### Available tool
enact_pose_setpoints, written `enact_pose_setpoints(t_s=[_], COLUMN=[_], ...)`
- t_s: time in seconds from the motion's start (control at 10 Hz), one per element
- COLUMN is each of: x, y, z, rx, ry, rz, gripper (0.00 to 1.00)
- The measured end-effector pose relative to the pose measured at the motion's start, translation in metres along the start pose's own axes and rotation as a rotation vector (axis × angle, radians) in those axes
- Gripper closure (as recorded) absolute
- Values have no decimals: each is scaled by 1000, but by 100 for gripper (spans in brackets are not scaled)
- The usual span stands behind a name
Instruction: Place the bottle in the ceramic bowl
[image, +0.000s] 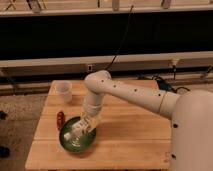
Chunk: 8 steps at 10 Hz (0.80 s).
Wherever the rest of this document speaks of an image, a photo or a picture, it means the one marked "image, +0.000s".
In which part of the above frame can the black cable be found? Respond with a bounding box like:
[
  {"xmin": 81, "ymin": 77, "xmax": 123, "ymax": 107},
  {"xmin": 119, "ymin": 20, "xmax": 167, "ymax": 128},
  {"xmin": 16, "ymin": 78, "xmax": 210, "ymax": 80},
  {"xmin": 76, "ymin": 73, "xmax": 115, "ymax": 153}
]
[{"xmin": 105, "ymin": 4, "xmax": 135, "ymax": 72}]

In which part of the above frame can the white baseboard rail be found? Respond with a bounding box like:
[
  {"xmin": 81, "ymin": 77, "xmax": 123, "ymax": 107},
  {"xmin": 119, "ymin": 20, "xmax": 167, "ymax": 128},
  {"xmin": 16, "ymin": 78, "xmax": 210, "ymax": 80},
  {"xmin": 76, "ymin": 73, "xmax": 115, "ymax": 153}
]
[{"xmin": 0, "ymin": 51, "xmax": 213, "ymax": 76}]

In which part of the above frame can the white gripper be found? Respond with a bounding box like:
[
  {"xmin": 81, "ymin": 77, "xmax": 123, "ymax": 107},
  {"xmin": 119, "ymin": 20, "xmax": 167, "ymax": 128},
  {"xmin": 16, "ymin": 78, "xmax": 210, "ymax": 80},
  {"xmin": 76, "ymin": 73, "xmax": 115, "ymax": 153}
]
[{"xmin": 80, "ymin": 114, "xmax": 99, "ymax": 133}]

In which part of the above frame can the translucent plastic cup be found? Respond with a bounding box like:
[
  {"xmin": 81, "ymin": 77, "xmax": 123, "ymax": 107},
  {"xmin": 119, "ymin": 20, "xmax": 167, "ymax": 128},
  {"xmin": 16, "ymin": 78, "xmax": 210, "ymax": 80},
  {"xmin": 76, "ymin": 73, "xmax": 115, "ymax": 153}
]
[{"xmin": 55, "ymin": 81, "xmax": 72, "ymax": 103}]

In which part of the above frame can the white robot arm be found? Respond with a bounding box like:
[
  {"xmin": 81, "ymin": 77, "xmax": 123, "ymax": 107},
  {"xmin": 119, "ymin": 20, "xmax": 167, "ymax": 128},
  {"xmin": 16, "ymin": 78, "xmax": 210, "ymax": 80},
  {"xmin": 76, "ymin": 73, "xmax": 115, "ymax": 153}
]
[{"xmin": 82, "ymin": 70, "xmax": 213, "ymax": 171}]

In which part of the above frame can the small red-brown object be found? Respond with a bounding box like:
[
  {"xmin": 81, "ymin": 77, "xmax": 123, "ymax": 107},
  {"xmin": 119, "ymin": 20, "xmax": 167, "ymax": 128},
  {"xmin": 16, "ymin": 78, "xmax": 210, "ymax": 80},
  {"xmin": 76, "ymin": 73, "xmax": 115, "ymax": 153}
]
[{"xmin": 56, "ymin": 111, "xmax": 65, "ymax": 129}]

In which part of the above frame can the green ceramic bowl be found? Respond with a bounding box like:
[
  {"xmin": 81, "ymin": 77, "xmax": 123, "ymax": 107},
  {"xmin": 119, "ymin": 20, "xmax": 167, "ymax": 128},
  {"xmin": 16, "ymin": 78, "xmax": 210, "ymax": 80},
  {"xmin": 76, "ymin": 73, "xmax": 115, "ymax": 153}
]
[{"xmin": 59, "ymin": 117, "xmax": 96, "ymax": 153}]

